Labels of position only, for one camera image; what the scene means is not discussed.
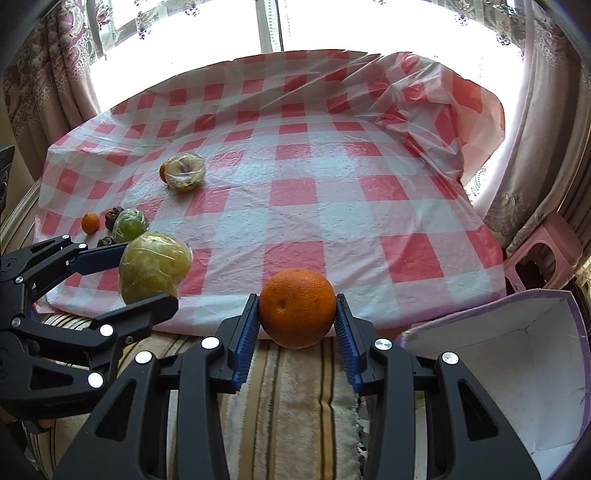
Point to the dark dried fruit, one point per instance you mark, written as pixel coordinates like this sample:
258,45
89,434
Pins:
105,241
112,217

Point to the red checkered plastic tablecloth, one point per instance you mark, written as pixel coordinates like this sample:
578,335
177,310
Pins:
323,194

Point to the pink plastic stool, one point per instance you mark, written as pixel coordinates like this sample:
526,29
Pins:
561,240

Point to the yellow-green fruit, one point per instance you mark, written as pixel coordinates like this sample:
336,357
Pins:
152,267

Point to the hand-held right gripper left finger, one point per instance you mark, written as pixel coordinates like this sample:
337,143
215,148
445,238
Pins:
247,341

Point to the bright green fruit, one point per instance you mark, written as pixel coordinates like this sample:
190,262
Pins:
132,225

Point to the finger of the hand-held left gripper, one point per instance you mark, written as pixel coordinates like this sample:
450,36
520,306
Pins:
138,311
99,258

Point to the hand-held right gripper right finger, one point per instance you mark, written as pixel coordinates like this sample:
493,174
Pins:
345,337

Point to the large orange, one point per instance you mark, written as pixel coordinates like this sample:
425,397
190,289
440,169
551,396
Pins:
298,307

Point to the beige patterned curtain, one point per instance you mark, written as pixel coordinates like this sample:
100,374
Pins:
545,138
55,69

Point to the apple half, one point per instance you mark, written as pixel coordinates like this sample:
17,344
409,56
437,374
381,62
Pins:
184,171

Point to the white lace sheer curtain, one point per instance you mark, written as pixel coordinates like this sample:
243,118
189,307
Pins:
152,18

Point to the small tangerine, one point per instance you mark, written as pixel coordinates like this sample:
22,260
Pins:
163,173
90,222

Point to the purple-edged cardboard box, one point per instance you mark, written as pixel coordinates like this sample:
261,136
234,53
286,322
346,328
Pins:
508,369

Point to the window frame post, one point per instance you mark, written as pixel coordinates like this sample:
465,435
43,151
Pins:
271,23

